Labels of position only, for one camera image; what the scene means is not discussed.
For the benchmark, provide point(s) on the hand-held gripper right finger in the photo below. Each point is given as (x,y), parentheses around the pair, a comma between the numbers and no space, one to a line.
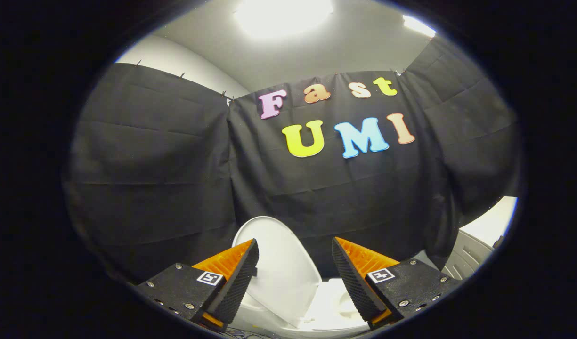
(354,287)

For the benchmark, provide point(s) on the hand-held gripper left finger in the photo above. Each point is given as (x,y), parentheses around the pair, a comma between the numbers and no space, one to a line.
(236,287)

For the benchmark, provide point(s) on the white toilet seat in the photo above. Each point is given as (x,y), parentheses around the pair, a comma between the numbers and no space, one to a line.
(335,301)

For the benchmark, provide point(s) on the black backdrop cloth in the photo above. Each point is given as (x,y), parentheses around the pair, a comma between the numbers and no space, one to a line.
(175,188)

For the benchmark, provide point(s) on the white cabinet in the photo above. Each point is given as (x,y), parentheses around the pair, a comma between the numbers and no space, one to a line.
(491,221)

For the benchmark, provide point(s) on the small ceiling light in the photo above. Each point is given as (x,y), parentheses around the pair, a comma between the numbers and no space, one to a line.
(418,26)

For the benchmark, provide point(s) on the large ceiling light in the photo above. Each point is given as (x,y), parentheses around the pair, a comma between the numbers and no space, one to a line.
(283,16)

